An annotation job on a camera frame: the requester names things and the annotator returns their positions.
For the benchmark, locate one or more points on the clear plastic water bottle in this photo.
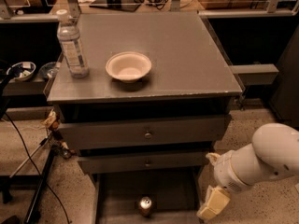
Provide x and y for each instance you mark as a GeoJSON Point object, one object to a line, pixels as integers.
{"type": "Point", "coordinates": [69, 37]}

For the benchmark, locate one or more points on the grey top drawer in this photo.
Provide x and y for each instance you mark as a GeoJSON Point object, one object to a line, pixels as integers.
{"type": "Point", "coordinates": [144, 132]}

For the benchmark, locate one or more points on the grey side shelf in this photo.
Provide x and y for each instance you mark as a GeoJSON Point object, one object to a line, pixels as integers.
{"type": "Point", "coordinates": [255, 74]}

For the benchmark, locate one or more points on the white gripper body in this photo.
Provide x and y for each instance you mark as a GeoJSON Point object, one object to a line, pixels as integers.
{"type": "Point", "coordinates": [226, 172]}

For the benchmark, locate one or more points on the white bowl with items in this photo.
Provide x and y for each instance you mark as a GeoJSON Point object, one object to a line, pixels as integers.
{"type": "Point", "coordinates": [21, 71]}

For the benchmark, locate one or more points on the grey open bottom drawer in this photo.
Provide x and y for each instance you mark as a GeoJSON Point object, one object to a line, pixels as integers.
{"type": "Point", "coordinates": [174, 194]}

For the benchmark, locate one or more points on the blue grey bowl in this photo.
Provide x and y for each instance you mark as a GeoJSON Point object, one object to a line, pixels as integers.
{"type": "Point", "coordinates": [49, 70]}

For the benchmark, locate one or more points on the grey middle drawer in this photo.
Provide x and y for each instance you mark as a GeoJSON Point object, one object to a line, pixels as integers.
{"type": "Point", "coordinates": [141, 161]}

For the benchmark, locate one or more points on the black monitor stand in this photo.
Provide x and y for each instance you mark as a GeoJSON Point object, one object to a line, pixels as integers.
{"type": "Point", "coordinates": [120, 5]}

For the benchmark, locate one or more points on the red coke can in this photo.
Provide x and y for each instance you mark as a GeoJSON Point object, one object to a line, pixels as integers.
{"type": "Point", "coordinates": [145, 206]}

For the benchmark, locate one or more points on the white paper bowl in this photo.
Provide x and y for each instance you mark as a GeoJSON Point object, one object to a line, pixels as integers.
{"type": "Point", "coordinates": [128, 67]}

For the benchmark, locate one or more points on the grey drawer cabinet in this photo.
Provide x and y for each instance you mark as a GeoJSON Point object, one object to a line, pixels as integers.
{"type": "Point", "coordinates": [189, 77]}

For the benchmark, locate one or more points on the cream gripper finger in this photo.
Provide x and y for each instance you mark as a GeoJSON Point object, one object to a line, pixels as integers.
{"type": "Point", "coordinates": [212, 157]}
{"type": "Point", "coordinates": [217, 198]}

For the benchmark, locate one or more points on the black metal stand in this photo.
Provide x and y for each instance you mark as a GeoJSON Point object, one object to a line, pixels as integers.
{"type": "Point", "coordinates": [36, 182]}

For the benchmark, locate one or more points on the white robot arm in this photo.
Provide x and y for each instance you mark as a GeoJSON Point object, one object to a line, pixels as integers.
{"type": "Point", "coordinates": [273, 154]}

